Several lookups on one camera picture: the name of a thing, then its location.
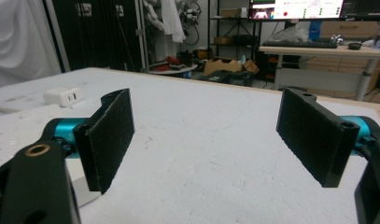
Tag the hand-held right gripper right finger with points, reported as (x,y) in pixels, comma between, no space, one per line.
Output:
(315,140)

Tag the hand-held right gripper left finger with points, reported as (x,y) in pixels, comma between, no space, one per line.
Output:
(106,146)

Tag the white charger adapter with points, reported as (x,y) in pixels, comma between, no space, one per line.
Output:
(61,95)

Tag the white power strip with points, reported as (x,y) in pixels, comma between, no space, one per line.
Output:
(29,124)

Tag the light wooden desk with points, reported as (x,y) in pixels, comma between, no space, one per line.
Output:
(321,51)

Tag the black keyboard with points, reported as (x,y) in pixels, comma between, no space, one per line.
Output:
(299,44)

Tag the small black bowl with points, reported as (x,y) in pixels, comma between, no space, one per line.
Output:
(354,46)

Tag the round white base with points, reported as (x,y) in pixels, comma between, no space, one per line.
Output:
(175,70)

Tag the black case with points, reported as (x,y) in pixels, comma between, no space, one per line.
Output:
(231,77)

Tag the clear plastic bag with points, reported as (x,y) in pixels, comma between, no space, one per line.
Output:
(288,34)

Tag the black curtain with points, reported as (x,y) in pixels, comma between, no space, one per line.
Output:
(94,34)

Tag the metal stand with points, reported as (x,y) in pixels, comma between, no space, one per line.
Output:
(142,37)

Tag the wooden cabinet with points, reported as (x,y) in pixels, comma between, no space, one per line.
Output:
(346,29)

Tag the cardboard box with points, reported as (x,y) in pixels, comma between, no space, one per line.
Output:
(222,66)

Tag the black metal shelf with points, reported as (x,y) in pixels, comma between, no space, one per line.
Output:
(231,40)

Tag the white curtain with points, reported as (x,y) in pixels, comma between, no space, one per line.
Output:
(19,37)

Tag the white hanging garment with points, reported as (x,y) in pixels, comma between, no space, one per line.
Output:
(172,21)

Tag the dark computer monitor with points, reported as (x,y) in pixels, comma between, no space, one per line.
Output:
(365,7)

